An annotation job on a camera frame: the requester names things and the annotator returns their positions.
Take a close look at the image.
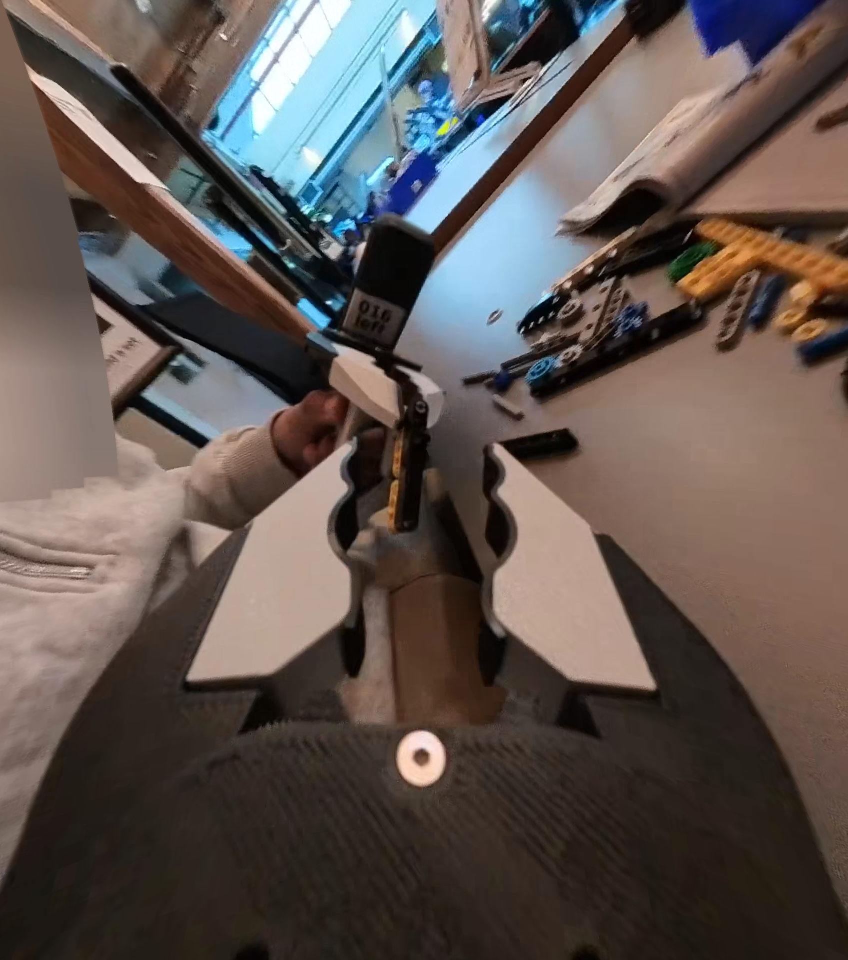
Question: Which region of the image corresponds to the pile of loose lego pieces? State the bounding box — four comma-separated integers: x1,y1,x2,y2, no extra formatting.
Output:
461,213,848,410

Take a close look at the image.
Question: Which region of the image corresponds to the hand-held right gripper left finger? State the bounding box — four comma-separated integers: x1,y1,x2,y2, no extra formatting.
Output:
185,441,359,690

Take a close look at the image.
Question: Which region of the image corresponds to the person's left hand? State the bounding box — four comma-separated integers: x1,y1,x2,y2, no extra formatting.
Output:
271,388,353,477

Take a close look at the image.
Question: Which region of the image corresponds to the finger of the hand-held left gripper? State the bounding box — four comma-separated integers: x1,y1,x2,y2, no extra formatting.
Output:
403,373,446,430
328,352,405,423

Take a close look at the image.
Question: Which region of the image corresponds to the black lego beam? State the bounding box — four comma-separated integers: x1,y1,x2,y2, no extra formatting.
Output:
502,429,579,460

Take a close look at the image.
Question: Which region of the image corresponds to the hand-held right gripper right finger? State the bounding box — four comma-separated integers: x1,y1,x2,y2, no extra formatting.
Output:
478,441,659,693

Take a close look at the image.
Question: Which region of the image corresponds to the folded instruction booklet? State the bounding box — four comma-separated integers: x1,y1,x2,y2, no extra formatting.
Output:
557,82,770,237

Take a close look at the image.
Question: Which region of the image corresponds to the person's grey sweater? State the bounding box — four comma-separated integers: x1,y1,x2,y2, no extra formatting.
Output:
0,435,196,960

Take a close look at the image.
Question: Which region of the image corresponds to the wood-edged table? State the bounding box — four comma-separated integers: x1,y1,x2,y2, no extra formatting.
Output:
26,67,320,346

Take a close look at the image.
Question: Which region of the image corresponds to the blue plastic bin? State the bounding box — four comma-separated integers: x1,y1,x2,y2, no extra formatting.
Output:
686,0,845,65

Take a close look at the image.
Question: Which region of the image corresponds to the open instruction sheet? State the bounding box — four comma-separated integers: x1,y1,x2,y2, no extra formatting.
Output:
682,30,848,230

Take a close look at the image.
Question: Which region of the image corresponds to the person's left forearm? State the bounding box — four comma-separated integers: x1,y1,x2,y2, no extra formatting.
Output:
112,421,299,532

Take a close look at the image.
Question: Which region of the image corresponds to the yellow and black lego assembly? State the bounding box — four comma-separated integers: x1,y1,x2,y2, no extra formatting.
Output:
385,393,428,535

